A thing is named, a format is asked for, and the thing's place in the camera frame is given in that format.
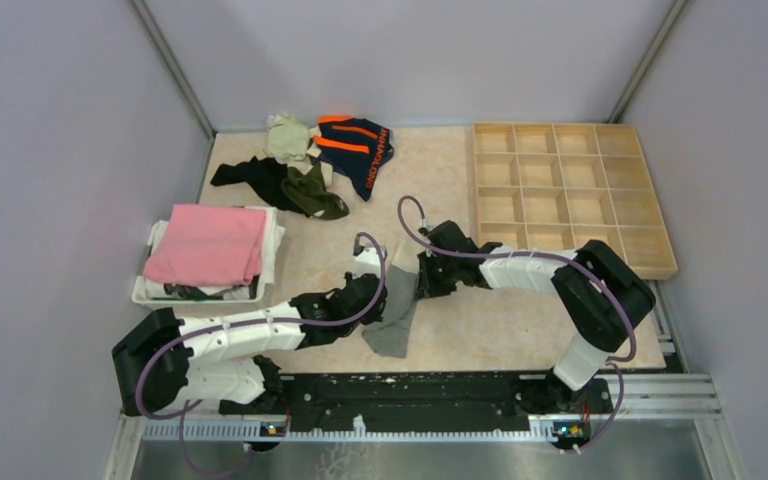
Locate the light green underwear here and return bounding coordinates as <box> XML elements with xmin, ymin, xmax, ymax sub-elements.
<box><xmin>266</xmin><ymin>114</ymin><xmax>311</xmax><ymax>162</ymax></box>

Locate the navy orange underwear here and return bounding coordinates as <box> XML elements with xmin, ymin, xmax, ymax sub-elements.
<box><xmin>311</xmin><ymin>115</ymin><xmax>395</xmax><ymax>201</ymax></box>

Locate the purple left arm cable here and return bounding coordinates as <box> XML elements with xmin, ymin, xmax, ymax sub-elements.
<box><xmin>134</xmin><ymin>231</ymin><xmax>387</xmax><ymax>480</ymax></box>

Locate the white perforated plastic basket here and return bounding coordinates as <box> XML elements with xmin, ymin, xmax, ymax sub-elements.
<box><xmin>131</xmin><ymin>220</ymin><xmax>269</xmax><ymax>309</ymax></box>

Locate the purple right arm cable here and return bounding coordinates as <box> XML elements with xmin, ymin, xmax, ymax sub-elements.
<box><xmin>396</xmin><ymin>195</ymin><xmax>638</xmax><ymax>455</ymax></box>

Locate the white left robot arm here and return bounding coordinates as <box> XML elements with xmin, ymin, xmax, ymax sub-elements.
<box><xmin>111</xmin><ymin>273</ymin><xmax>387</xmax><ymax>419</ymax></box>

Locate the black underwear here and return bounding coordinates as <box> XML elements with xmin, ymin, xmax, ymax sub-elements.
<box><xmin>210</xmin><ymin>157</ymin><xmax>305</xmax><ymax>215</ymax></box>

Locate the grey underwear white waistband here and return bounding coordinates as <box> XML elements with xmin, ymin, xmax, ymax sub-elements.
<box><xmin>362</xmin><ymin>239</ymin><xmax>422</xmax><ymax>359</ymax></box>

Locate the dark green underwear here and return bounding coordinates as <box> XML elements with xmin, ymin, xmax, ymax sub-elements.
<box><xmin>281</xmin><ymin>168</ymin><xmax>350</xmax><ymax>220</ymax></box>

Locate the aluminium frame rail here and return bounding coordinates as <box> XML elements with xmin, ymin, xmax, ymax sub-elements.
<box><xmin>105</xmin><ymin>372</ymin><xmax>744</xmax><ymax>479</ymax></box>

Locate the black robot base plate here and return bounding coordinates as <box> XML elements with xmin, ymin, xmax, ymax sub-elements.
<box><xmin>218</xmin><ymin>372</ymin><xmax>614</xmax><ymax>433</ymax></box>

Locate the wooden compartment tray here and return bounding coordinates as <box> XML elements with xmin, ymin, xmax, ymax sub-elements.
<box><xmin>472</xmin><ymin>122</ymin><xmax>678</xmax><ymax>280</ymax></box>

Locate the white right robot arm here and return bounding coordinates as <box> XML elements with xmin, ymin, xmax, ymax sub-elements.
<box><xmin>418</xmin><ymin>220</ymin><xmax>656</xmax><ymax>412</ymax></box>

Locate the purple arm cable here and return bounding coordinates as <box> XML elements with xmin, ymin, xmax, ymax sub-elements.
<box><xmin>134</xmin><ymin>231</ymin><xmax>387</xmax><ymax>480</ymax></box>
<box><xmin>396</xmin><ymin>195</ymin><xmax>638</xmax><ymax>455</ymax></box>

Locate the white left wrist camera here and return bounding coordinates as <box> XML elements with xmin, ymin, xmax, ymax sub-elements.
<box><xmin>351</xmin><ymin>245</ymin><xmax>385</xmax><ymax>278</ymax></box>

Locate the pink folded cloth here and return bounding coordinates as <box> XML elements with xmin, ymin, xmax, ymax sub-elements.
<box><xmin>143</xmin><ymin>204</ymin><xmax>267</xmax><ymax>287</ymax></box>

